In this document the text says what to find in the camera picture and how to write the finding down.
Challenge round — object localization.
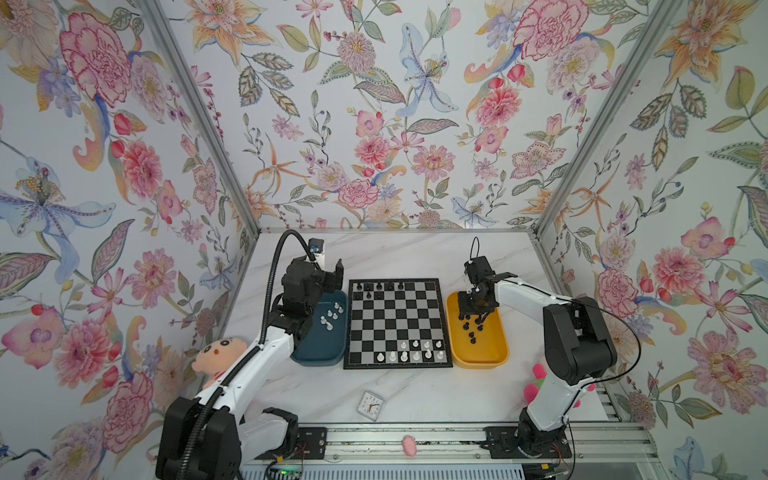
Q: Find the yellow plastic tray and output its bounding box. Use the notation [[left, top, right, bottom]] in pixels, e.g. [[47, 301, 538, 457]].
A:
[[446, 292, 509, 369]]

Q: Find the small white square clock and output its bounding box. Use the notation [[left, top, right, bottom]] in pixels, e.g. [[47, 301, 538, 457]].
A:
[[357, 391, 385, 422]]

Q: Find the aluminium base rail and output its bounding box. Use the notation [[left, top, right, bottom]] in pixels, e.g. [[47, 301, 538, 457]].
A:
[[239, 419, 661, 466]]

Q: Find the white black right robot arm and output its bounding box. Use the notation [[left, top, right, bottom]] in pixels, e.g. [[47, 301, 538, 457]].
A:
[[448, 256, 618, 458]]

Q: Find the black white chess board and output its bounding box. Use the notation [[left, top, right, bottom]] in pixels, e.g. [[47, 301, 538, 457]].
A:
[[343, 278, 453, 370]]

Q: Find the pink faced plush doll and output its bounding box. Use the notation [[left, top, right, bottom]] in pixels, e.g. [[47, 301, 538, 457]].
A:
[[192, 338, 248, 389]]

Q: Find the small pink toy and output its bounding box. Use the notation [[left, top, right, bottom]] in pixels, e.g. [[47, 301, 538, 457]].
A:
[[401, 435, 418, 458]]

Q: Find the green pink owl plush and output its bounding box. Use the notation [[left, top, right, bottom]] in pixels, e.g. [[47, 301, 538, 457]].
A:
[[523, 363, 595, 411]]

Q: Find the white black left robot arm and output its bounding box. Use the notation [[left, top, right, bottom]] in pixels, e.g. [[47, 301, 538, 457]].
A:
[[155, 230, 344, 479]]

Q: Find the teal plastic tray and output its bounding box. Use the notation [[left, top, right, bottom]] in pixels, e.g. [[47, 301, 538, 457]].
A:
[[291, 291, 349, 367]]

